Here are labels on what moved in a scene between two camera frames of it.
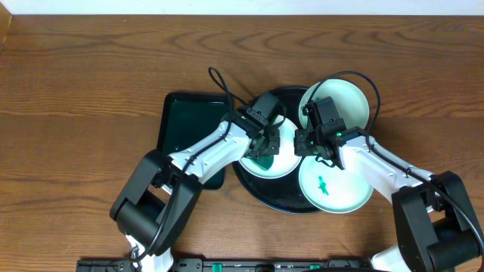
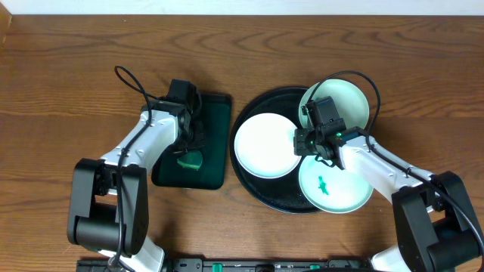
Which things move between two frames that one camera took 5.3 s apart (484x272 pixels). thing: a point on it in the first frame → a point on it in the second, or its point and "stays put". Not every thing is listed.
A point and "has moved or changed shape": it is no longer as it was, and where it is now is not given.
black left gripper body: [265, 146] → [194, 140]
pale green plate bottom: [333, 189] stays put
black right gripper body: [305, 142] stays put
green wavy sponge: [264, 162] has moved or changed shape
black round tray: [283, 194] stays put
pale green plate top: [350, 102] stays put
